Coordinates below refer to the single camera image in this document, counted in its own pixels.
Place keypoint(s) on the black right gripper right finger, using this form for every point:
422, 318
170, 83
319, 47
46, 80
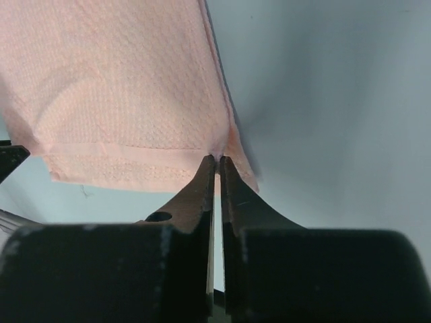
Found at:
278, 271

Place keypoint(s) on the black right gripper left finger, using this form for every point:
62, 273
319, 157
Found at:
155, 270

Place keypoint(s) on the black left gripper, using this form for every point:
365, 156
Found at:
11, 157

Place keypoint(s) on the pale pink towel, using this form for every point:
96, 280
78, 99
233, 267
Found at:
117, 94

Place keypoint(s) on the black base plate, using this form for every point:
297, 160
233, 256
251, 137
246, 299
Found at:
218, 311

